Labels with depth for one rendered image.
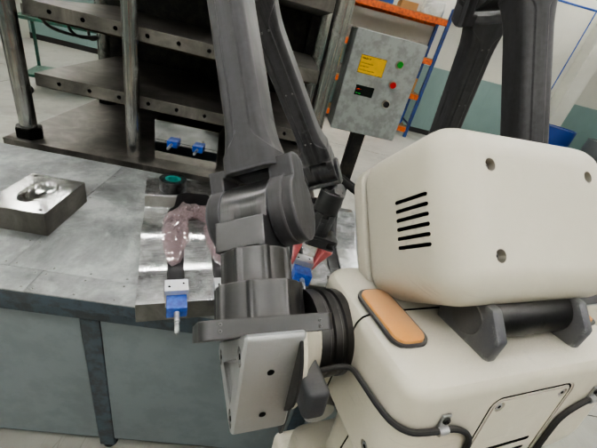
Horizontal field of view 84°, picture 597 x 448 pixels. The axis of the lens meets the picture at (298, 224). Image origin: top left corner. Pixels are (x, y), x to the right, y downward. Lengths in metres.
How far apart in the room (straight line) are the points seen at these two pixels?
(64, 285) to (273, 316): 0.72
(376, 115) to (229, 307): 1.36
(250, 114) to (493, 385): 0.33
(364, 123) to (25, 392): 1.57
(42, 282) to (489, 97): 8.08
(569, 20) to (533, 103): 8.16
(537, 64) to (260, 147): 0.42
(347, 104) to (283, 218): 1.25
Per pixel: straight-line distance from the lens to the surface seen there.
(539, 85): 0.61
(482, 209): 0.29
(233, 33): 0.43
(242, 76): 0.40
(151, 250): 0.90
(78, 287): 0.94
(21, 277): 1.00
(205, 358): 1.05
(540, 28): 0.63
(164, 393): 1.23
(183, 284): 0.80
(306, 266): 0.82
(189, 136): 1.55
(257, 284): 0.30
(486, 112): 8.38
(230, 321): 0.28
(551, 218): 0.35
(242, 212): 0.35
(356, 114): 1.56
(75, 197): 1.20
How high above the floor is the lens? 1.43
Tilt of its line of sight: 30 degrees down
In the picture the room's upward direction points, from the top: 15 degrees clockwise
